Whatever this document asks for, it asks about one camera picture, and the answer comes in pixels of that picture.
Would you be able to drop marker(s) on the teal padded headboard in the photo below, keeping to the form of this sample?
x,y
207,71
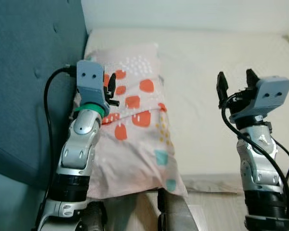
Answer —
x,y
29,72

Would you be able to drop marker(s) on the grey robot leg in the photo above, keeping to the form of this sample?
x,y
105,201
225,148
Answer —
x,y
176,211
94,219

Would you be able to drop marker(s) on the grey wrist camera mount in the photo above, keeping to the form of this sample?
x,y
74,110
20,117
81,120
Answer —
x,y
272,94
90,82

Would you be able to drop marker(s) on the cream sheeted mattress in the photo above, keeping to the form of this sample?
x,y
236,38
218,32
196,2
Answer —
x,y
207,72

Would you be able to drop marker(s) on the pink pillow orange spots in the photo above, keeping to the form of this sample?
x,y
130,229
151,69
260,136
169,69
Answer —
x,y
135,144

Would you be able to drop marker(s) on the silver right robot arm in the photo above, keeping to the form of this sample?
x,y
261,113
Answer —
x,y
257,168

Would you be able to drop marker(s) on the grey robot right leg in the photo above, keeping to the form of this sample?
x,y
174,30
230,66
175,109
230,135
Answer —
x,y
176,211

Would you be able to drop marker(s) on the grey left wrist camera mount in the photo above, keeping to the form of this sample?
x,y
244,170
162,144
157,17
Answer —
x,y
90,82

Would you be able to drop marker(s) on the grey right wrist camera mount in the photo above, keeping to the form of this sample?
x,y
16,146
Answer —
x,y
272,94

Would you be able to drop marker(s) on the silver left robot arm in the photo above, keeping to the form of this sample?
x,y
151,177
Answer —
x,y
77,149

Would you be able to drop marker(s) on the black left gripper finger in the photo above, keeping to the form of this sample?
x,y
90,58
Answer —
x,y
106,80
112,83

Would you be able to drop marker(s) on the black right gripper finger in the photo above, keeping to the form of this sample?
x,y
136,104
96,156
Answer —
x,y
222,85
252,78

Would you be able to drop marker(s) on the grey robot left leg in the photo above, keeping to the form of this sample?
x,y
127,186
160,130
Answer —
x,y
94,219

